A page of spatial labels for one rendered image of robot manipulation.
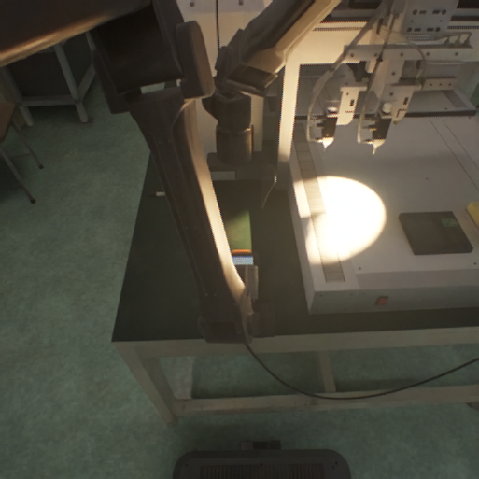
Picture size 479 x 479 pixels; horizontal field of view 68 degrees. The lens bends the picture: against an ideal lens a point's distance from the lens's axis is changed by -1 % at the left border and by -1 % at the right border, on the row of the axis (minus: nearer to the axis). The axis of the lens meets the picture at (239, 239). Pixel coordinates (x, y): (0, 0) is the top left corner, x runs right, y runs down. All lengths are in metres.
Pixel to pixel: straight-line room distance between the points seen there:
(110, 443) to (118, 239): 1.01
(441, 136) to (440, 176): 0.20
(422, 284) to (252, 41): 0.57
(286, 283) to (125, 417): 0.94
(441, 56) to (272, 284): 0.58
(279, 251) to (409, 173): 0.42
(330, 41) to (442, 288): 0.58
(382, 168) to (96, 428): 1.35
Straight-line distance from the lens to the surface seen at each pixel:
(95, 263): 2.01
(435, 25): 0.83
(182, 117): 0.39
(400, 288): 0.82
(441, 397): 1.56
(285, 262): 0.92
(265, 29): 0.55
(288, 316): 0.84
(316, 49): 0.90
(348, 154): 1.11
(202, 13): 0.91
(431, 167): 1.14
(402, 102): 0.88
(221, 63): 0.60
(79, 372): 1.73
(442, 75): 0.90
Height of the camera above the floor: 1.49
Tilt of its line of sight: 49 degrees down
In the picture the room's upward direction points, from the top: 1 degrees counter-clockwise
